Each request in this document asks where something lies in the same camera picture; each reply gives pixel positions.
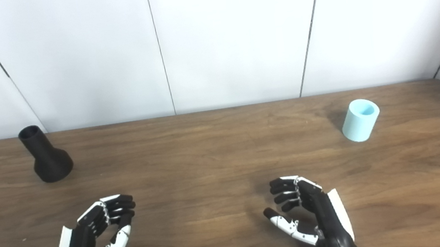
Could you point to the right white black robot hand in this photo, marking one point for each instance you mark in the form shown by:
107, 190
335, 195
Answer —
328, 219

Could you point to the black flared nozzle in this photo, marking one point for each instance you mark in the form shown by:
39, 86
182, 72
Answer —
51, 165

